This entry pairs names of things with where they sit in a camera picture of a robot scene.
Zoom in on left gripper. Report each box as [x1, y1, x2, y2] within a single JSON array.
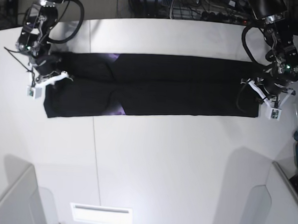
[[241, 72, 296, 109]]

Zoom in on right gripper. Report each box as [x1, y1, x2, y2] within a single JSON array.
[[28, 53, 73, 88]]

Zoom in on black T-shirt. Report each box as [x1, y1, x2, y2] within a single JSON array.
[[43, 52, 259, 118]]

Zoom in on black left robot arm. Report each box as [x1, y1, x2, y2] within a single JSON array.
[[241, 0, 298, 110]]

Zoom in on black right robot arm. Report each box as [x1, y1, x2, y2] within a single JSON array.
[[5, 0, 85, 93]]

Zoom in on black power strip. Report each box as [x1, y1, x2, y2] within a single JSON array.
[[200, 11, 250, 25]]

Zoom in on white right table divider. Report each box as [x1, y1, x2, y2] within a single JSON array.
[[213, 148, 298, 224]]

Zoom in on white table divider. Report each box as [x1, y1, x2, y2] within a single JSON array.
[[213, 148, 298, 224], [0, 155, 61, 224]]

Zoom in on white left table divider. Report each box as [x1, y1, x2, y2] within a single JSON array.
[[0, 155, 61, 224]]

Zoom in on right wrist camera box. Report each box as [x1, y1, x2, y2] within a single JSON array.
[[26, 86, 43, 100]]

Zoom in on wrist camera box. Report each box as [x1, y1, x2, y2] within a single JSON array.
[[26, 86, 43, 100], [265, 107, 282, 121]]

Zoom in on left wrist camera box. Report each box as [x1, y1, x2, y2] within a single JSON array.
[[265, 107, 282, 121]]

